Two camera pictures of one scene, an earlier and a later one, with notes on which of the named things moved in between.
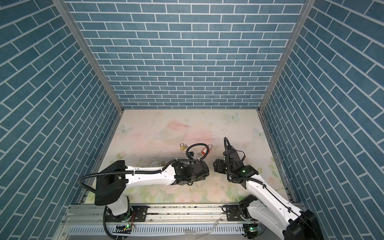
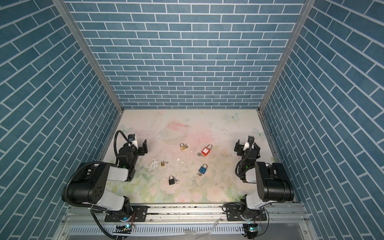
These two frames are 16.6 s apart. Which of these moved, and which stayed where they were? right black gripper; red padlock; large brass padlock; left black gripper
Moved: right black gripper; left black gripper
Stayed: large brass padlock; red padlock
